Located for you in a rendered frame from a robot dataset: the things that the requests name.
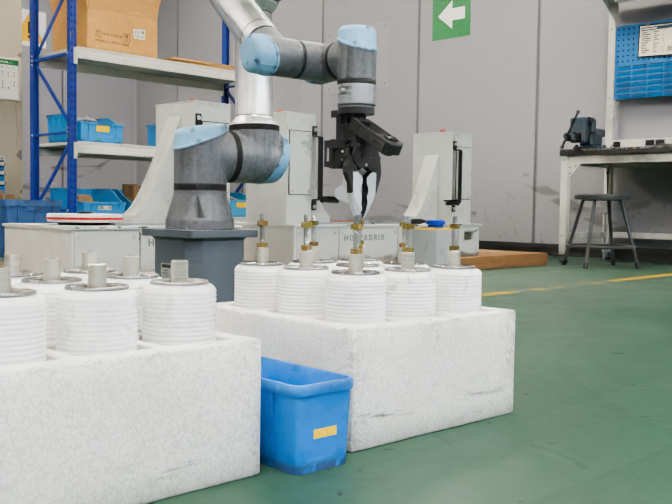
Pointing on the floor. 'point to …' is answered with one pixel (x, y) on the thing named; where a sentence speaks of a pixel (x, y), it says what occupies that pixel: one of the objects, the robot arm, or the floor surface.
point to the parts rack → (155, 70)
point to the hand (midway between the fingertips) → (362, 212)
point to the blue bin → (302, 417)
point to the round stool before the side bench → (609, 227)
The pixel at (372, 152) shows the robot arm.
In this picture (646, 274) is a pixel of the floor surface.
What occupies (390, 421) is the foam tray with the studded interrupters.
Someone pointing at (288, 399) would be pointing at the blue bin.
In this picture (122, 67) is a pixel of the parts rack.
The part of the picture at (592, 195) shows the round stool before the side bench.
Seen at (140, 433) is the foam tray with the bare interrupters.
